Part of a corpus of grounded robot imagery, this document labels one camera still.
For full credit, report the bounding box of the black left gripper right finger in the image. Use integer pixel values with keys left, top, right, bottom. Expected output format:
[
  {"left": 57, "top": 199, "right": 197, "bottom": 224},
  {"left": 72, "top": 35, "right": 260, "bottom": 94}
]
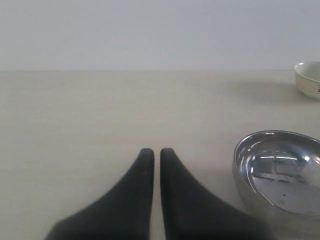
[{"left": 160, "top": 148, "right": 275, "bottom": 240}]

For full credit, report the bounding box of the smooth steel bowl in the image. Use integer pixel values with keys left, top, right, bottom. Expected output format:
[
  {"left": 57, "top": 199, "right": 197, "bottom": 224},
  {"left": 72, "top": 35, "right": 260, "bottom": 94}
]
[{"left": 232, "top": 130, "right": 320, "bottom": 240}]

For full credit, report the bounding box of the cream floral ceramic bowl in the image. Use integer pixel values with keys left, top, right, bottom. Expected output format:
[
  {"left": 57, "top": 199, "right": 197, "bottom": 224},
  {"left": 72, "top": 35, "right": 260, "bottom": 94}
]
[{"left": 293, "top": 61, "right": 320, "bottom": 100}]

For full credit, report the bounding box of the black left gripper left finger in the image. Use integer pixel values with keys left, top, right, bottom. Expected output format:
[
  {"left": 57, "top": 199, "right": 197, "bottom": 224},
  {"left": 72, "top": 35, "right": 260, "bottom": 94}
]
[{"left": 46, "top": 148, "right": 154, "bottom": 240}]

